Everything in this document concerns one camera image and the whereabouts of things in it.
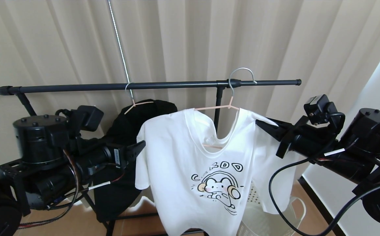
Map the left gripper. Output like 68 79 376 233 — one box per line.
79 140 146 179

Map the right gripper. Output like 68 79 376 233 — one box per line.
256 115 338 160

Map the black garment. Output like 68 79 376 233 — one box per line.
93 99 178 223

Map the white printed garment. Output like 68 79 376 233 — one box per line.
135 108 301 236

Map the pink clothes hanger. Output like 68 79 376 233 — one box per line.
194 68 257 149
124 83 155 115

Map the black clothes rack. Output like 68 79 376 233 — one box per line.
0 79 302 236

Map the white laundry basket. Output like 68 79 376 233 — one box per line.
237 184 307 236

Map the beige curtain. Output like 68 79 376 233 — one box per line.
0 0 380 197

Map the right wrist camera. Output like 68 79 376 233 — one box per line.
304 95 346 132

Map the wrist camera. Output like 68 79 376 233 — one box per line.
304 95 346 132
56 105 105 135

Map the black cable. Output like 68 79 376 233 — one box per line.
269 157 380 236

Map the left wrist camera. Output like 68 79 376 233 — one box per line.
56 105 105 135

